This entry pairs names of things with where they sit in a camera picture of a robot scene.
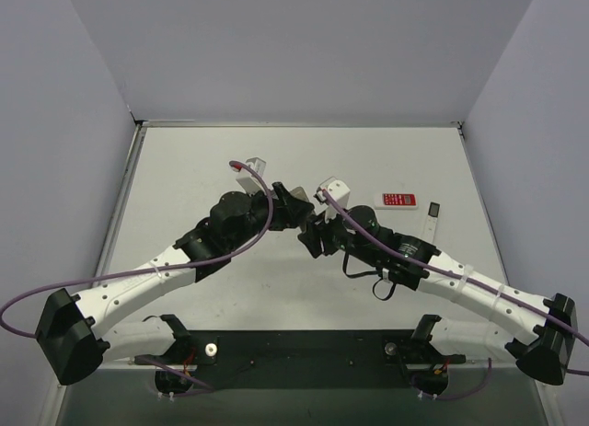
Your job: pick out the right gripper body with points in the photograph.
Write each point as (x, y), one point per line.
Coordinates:
(319, 236)

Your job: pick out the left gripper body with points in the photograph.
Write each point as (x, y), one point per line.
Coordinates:
(285, 205)

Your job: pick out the beige remote control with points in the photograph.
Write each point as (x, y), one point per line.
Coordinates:
(299, 194)

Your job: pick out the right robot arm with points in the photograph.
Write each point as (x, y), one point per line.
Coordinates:
(533, 331)

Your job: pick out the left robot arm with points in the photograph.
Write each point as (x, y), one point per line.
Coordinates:
(77, 333)

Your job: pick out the red white remote control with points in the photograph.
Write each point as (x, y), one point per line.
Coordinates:
(395, 201)

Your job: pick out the slim white remote control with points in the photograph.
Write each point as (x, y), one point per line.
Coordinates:
(430, 223)

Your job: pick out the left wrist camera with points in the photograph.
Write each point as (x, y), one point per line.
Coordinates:
(248, 182)

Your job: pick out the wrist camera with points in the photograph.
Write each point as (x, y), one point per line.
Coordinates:
(334, 194)
(248, 182)

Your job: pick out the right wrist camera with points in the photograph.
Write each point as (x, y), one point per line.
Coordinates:
(334, 194)

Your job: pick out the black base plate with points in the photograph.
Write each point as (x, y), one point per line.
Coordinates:
(307, 359)

